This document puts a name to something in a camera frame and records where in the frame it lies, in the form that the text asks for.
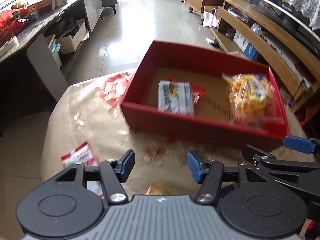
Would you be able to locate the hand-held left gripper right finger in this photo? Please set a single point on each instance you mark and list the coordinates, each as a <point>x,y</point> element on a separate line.
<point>196,166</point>

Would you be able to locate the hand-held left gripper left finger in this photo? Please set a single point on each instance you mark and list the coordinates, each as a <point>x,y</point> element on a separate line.
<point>126,166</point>

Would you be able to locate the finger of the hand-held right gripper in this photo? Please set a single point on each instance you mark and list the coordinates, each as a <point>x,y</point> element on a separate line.
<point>300,144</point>
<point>257,155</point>

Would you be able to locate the blue snack packet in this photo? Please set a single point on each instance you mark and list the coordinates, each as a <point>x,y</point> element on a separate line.
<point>227,188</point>

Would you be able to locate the clear steamed cake packet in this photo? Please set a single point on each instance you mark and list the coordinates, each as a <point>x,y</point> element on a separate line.
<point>160,190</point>

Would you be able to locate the white red snack packet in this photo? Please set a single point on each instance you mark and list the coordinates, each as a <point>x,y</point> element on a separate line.
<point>80,155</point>

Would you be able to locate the clear yellow bread packet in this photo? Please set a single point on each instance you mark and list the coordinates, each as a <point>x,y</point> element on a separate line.
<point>250,95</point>

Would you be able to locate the small silver snack packet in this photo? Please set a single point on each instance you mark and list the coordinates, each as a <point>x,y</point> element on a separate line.
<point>175,97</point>

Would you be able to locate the red gummy candy packet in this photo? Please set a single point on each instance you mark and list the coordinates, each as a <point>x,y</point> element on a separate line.
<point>200,92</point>

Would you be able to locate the red cardboard box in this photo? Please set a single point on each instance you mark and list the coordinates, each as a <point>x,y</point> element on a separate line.
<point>200,55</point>

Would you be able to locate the orange plastic bag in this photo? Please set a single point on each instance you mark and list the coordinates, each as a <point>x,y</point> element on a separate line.
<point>307,116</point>

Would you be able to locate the white power strip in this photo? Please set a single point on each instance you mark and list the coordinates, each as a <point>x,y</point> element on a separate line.
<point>305,83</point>

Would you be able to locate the blue white box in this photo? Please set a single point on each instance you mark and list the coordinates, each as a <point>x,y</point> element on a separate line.
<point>246,46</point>

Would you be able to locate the wooden TV stand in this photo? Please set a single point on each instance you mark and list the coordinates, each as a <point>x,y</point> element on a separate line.
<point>262,27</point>

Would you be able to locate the black television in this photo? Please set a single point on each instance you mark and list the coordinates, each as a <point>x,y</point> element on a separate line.
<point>287,12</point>

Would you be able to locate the dark long cabinet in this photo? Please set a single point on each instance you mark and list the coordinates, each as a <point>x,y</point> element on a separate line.
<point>25,80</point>

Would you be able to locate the open cardboard box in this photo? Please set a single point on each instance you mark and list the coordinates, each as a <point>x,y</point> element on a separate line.
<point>71,40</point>

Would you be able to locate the white shopping bag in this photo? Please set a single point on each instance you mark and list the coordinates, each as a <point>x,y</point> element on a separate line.
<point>210,18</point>

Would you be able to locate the white flat box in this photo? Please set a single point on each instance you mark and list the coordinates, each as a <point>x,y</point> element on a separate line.
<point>7,46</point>

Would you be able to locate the red plastic bag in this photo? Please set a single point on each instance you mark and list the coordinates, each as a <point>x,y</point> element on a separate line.
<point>10,22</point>

